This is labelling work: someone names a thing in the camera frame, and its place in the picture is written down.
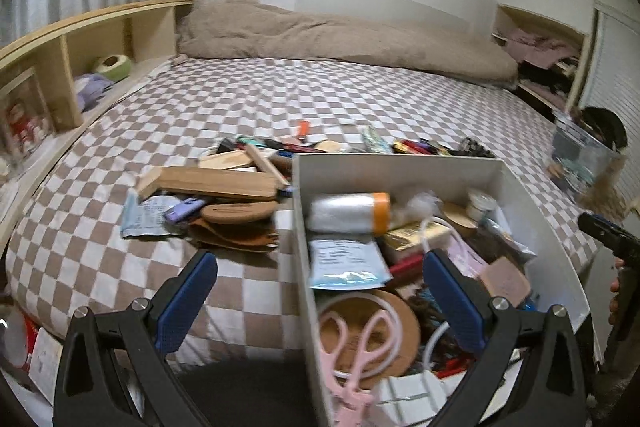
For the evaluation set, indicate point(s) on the pink scissors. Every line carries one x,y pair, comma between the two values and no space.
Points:
350,402

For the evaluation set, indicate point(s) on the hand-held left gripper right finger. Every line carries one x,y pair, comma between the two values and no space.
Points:
452,297

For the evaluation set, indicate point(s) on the gold box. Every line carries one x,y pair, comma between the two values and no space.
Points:
415,234

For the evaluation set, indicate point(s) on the round wooden disc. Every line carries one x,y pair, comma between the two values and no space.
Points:
225,161

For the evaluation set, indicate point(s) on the light blue packet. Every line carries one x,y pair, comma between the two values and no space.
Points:
142,219

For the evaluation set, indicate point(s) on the blue white labelled packet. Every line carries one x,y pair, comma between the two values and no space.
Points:
345,262

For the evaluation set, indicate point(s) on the clear plastic storage bin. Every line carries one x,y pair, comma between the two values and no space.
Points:
575,152

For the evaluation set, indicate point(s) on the pink folded clothes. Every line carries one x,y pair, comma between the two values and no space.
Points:
535,49

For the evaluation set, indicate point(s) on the wall alcove shelf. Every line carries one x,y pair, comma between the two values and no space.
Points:
540,19

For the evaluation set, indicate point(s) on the wooden bedside shelf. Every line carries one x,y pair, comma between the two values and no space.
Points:
100,14

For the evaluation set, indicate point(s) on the round cork coaster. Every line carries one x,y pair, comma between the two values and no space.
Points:
400,332

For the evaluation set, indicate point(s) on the small purple device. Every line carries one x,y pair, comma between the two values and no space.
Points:
182,209

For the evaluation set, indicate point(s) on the white louvered door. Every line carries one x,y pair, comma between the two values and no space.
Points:
617,67

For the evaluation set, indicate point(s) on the mint green patterned box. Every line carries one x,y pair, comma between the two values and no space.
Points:
376,139

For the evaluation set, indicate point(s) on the orange lighter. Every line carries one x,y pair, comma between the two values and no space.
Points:
302,128

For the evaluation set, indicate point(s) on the brown wooden rod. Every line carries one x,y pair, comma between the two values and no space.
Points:
265,164

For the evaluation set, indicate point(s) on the beige duvet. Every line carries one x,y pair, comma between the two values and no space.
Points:
325,42

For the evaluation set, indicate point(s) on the white booklet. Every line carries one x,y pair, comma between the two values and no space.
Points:
47,362

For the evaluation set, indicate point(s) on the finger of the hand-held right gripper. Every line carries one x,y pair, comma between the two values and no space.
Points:
600,224

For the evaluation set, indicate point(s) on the white roll with orange cap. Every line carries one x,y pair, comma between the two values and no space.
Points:
340,212

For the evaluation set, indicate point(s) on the white cardboard box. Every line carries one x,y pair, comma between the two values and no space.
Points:
390,172

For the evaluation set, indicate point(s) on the pink pouch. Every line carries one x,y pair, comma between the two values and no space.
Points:
470,257

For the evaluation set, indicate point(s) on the tan leather case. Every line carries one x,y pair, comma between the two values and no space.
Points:
505,279

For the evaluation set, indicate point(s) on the round wooden lid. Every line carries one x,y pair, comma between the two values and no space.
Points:
457,217

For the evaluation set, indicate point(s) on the long wooden block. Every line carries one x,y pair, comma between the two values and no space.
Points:
220,184

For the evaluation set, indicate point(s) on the tan oval case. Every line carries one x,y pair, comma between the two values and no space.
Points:
237,210

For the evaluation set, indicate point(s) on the green plush toy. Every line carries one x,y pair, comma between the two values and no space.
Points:
115,68

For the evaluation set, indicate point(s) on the white round plastic container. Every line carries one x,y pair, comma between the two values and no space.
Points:
481,203

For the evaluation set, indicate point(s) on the brown leather pouch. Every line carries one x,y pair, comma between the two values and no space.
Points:
235,234

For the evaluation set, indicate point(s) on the black hat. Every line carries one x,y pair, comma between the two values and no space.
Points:
607,124

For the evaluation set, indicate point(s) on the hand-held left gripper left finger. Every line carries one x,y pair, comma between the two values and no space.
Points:
187,302

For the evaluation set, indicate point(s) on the brown white checkered bed sheet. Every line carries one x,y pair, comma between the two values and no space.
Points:
250,97

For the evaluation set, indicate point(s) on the person's right hand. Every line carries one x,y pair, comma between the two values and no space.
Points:
617,287

